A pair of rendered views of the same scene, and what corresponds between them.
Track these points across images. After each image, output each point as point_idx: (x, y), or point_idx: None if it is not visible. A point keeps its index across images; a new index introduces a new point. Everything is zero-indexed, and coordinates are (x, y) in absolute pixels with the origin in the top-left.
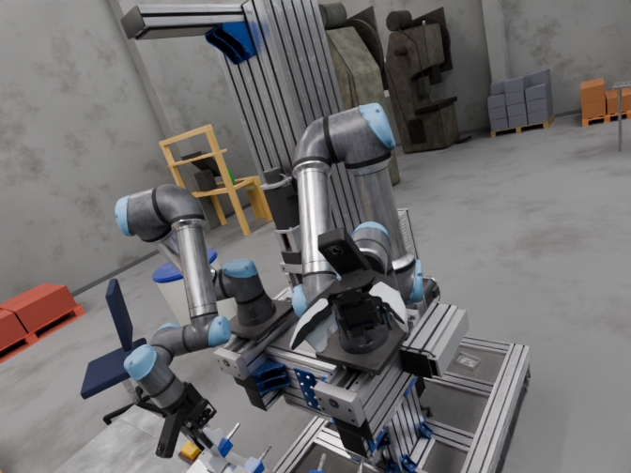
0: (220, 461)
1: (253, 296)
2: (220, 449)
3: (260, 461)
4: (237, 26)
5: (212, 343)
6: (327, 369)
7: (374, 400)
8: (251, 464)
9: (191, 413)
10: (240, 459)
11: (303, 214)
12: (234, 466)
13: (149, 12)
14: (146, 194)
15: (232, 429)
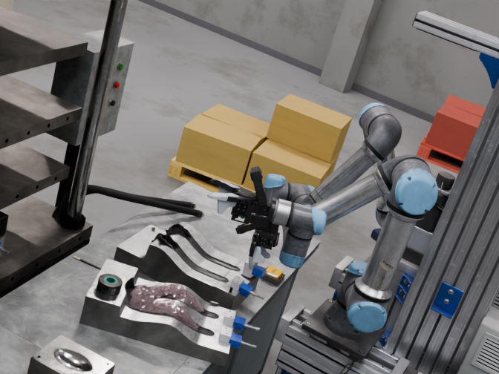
0: (249, 271)
1: None
2: (255, 268)
3: (249, 291)
4: (494, 61)
5: None
6: None
7: (297, 346)
8: (247, 286)
9: (263, 232)
10: (265, 300)
11: (342, 188)
12: (247, 282)
13: (422, 20)
14: (378, 113)
15: (272, 274)
